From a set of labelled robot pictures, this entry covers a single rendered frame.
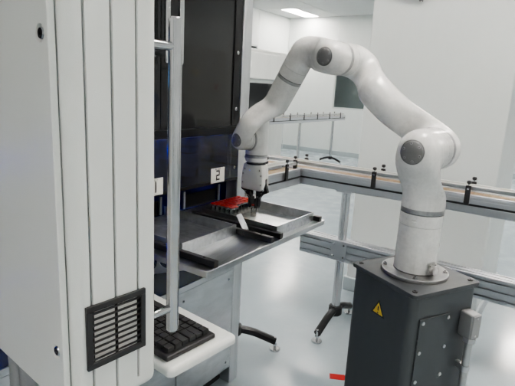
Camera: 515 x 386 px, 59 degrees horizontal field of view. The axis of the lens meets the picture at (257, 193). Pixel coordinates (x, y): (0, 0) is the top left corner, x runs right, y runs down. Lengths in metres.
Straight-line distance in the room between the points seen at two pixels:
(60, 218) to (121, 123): 0.17
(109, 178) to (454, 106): 2.45
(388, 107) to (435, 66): 1.65
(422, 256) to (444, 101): 1.72
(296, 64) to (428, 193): 0.60
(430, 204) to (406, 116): 0.26
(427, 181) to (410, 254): 0.22
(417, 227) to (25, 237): 0.98
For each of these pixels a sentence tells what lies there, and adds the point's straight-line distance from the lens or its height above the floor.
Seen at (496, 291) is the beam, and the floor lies 0.49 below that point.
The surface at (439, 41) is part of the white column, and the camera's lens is 3.02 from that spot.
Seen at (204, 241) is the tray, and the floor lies 0.90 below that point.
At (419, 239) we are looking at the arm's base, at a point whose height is 0.98.
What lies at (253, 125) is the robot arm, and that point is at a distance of 1.61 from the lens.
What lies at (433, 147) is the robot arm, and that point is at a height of 1.24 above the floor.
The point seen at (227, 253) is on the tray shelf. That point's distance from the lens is 1.39.
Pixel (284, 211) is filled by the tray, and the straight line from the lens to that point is 1.84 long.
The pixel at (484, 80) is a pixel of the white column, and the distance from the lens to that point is 2.95.
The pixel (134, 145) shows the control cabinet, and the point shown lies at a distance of 0.79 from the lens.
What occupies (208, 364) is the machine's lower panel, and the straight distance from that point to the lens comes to 2.15.
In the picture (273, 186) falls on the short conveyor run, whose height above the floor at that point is 0.87.
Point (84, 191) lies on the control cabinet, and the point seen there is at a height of 1.20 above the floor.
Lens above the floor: 1.37
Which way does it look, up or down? 13 degrees down
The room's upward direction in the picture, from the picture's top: 3 degrees clockwise
